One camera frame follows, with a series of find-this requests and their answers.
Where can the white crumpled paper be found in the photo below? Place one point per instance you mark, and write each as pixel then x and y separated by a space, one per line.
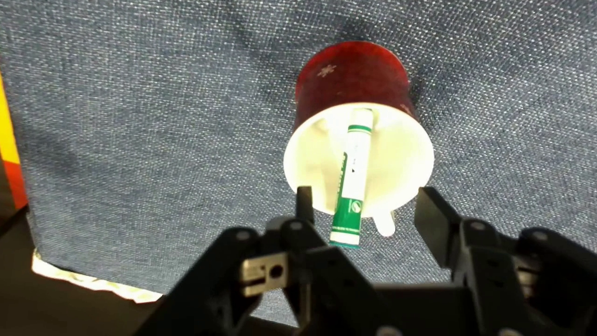
pixel 80 281

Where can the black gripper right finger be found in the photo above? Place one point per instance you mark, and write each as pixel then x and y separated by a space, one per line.
pixel 496 263

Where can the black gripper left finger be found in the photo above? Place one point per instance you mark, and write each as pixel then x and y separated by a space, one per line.
pixel 291 274

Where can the green and white marker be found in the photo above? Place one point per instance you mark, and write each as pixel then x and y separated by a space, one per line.
pixel 350 199

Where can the red mug white inside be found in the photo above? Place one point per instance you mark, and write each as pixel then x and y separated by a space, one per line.
pixel 354 81

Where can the blue denim cloth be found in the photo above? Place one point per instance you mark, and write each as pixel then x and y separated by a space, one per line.
pixel 154 124

